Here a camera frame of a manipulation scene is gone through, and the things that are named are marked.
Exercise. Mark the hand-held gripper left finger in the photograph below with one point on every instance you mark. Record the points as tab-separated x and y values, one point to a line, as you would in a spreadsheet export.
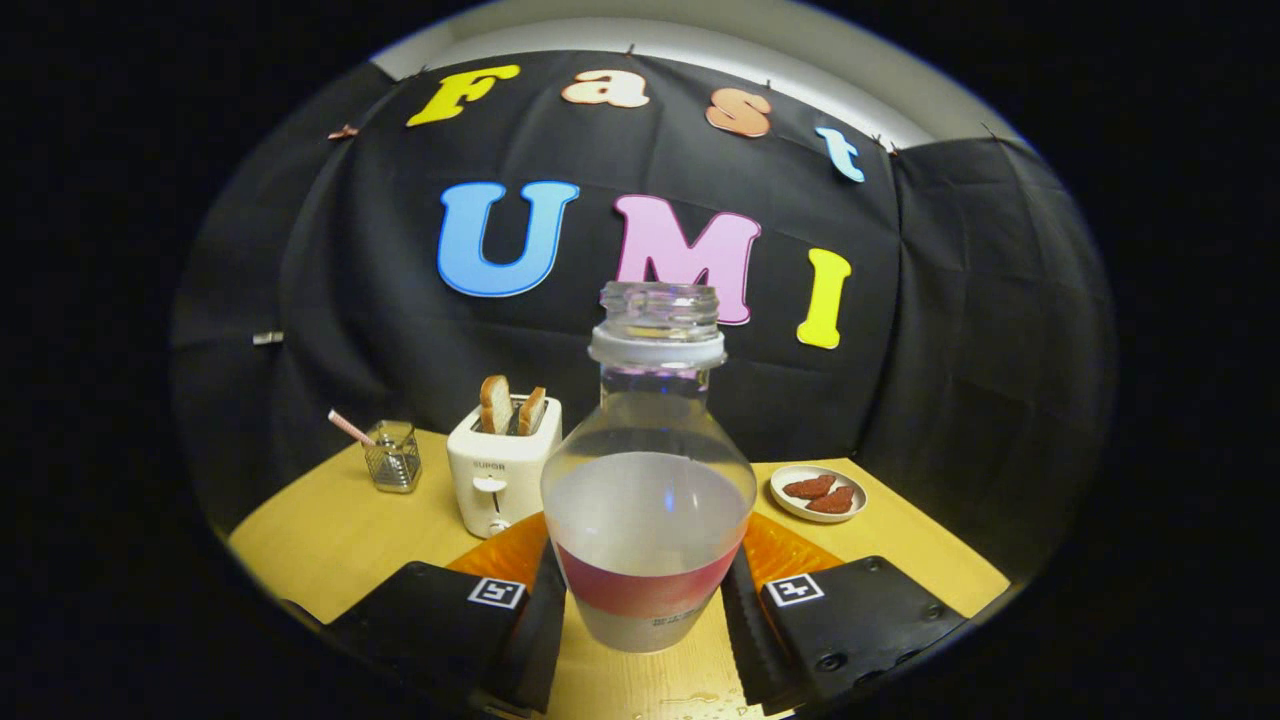
545	640

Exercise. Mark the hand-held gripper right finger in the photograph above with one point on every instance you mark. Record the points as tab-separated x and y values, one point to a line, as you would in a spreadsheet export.
745	640

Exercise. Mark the clear juice bottle red label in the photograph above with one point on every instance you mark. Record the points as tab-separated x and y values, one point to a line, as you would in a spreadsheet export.
645	520

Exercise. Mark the white round plate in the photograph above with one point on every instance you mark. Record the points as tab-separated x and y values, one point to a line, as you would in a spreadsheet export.
790	508

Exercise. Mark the red meat piece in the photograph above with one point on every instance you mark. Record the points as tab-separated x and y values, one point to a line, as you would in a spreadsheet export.
832	501
808	487

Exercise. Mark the cream toaster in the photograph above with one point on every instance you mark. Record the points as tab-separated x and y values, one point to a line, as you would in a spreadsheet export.
495	480

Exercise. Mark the toast slice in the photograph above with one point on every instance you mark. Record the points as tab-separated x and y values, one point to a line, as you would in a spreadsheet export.
495	405
532	412

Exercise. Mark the wooden table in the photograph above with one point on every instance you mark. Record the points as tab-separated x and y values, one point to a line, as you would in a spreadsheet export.
330	540

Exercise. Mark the pink striped straw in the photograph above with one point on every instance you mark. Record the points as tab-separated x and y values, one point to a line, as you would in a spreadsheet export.
350	427

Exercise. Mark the black backdrop cloth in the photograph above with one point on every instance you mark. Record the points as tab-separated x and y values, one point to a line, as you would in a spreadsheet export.
950	300

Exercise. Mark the silver clip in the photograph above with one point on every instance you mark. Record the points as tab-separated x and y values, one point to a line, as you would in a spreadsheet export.
268	338

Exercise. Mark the pink clip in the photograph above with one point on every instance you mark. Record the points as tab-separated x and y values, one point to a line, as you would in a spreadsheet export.
343	132

